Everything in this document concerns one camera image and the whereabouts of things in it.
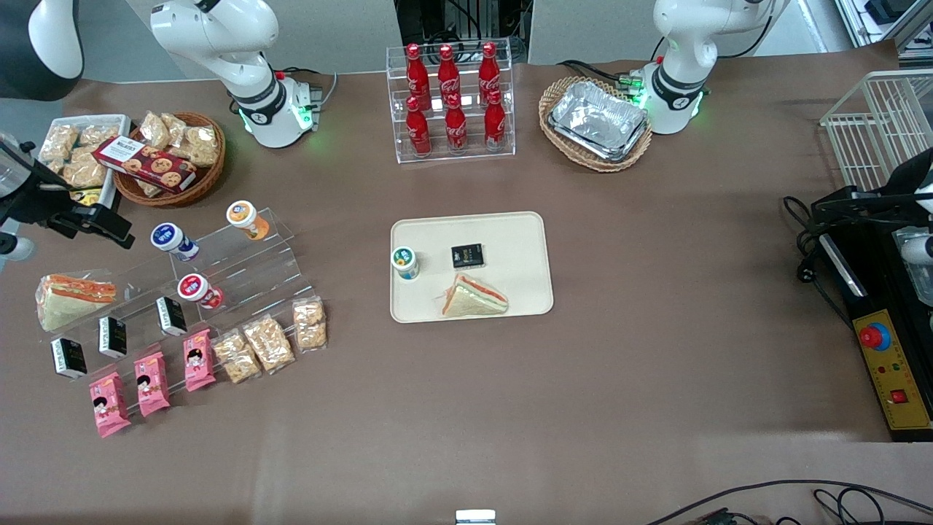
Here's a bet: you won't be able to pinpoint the clear acrylic bottle rack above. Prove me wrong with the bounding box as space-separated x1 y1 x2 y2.
386 38 516 164

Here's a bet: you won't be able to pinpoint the clear acrylic stepped display stand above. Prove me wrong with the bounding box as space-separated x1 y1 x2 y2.
44 208 325 387

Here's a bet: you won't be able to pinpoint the black sealing machine yellow panel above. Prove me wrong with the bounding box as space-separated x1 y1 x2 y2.
813 208 933 442

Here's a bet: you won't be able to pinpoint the white wire rack basket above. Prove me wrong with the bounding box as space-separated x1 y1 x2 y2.
820 69 933 192

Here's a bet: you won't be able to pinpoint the robot base cable with connector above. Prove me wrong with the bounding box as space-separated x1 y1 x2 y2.
273 67 340 112
558 60 646 94

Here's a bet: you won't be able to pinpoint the red emergency stop button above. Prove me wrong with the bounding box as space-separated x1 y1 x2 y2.
858 322 891 352

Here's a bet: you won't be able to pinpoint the cream plastic serving tray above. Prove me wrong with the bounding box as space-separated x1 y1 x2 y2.
390 211 555 324

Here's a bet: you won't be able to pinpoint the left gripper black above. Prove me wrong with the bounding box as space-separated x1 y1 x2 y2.
814 149 926 222

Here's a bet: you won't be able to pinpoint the wrapped triangle sandwich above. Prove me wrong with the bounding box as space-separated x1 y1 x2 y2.
440 273 509 318
36 273 117 333

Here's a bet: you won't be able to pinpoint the white plastic snack bin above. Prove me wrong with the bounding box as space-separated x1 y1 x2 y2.
38 114 132 209

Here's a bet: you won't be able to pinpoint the clear container inside machine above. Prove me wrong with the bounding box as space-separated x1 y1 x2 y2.
893 226 933 307

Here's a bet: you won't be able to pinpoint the black equipment rack with cables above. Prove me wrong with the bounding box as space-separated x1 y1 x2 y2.
394 0 533 63

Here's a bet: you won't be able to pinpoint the pink cartoon snack packet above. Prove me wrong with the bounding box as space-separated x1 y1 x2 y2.
182 328 217 393
133 351 171 418
89 372 132 438

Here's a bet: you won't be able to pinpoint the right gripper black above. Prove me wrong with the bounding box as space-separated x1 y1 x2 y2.
0 135 136 249

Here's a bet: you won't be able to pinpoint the red cola bottle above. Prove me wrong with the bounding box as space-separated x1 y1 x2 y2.
405 96 432 158
405 44 431 110
477 42 502 103
484 89 507 150
437 44 461 106
445 93 468 154

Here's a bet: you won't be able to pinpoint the black power cable with plug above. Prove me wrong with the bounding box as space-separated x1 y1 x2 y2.
784 195 854 329

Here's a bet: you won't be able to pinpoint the stacked aluminium foil trays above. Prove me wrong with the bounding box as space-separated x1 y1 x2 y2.
548 80 649 161

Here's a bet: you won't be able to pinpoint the light wicker basket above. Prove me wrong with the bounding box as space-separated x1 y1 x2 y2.
539 76 653 173

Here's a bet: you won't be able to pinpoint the silver metal machine handle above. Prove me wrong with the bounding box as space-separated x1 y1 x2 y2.
820 233 868 298

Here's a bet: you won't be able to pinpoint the maroon cookie box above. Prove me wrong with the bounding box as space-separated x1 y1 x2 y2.
93 136 198 194

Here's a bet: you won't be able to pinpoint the dark brown wicker basket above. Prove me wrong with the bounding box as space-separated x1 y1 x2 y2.
113 112 227 209

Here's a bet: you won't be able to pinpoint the green lid gum bottle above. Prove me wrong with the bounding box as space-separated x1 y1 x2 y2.
391 246 421 281

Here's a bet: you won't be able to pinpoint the aluminium frame shelf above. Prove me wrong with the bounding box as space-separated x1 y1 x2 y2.
835 0 933 63

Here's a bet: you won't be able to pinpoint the long black floor cable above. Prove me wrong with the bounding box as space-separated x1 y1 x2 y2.
645 479 933 525

